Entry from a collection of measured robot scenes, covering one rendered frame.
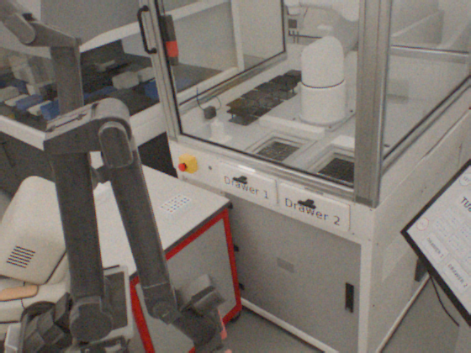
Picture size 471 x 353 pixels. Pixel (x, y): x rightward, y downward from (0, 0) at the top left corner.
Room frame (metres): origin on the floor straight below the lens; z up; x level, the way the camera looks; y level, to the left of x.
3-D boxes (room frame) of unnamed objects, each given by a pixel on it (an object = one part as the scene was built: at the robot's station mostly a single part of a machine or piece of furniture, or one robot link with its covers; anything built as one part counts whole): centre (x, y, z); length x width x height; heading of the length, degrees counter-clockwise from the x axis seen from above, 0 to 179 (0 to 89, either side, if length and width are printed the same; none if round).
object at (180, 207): (1.63, 0.27, 0.78); 0.12 x 0.08 x 0.04; 134
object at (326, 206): (1.38, -0.26, 0.87); 0.29 x 0.02 x 0.11; 46
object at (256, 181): (1.60, -0.04, 0.87); 0.29 x 0.02 x 0.11; 46
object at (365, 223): (1.91, -0.40, 0.87); 1.02 x 0.95 x 0.14; 46
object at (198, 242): (1.67, 0.47, 0.38); 0.62 x 0.58 x 0.76; 46
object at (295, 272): (1.91, -0.41, 0.40); 1.03 x 0.95 x 0.80; 46
